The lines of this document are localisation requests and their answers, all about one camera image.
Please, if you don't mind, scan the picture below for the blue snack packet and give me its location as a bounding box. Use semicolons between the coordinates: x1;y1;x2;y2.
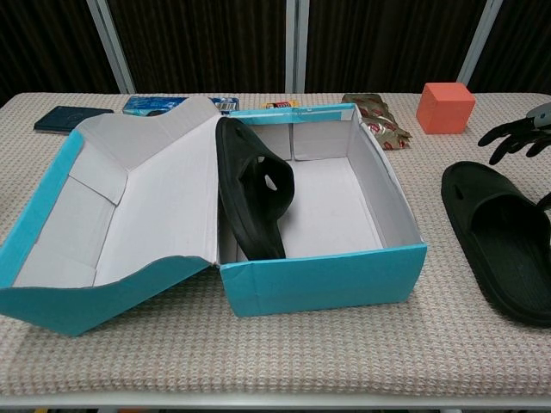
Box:
122;95;240;117

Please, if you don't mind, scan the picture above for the brown gold snack packet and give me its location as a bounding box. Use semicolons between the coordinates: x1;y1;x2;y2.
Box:
342;93;413;151

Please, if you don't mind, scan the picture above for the light blue cardboard shoe box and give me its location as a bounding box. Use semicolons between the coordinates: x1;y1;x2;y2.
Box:
0;95;430;337

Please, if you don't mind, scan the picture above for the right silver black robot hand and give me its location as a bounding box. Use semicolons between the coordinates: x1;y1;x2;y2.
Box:
477;102;551;212

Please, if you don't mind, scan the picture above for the beige woven table cloth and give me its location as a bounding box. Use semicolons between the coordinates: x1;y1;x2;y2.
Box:
0;92;551;397

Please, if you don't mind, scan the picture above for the black rubber slipper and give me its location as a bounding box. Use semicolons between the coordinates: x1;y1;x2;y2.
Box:
214;118;297;262
441;161;551;329

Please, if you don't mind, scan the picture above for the white partition post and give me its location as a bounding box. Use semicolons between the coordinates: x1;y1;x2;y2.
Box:
84;0;137;95
457;0;504;94
286;0;309;95

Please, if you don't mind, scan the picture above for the orange cube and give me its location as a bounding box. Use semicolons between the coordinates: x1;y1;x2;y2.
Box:
416;82;477;136

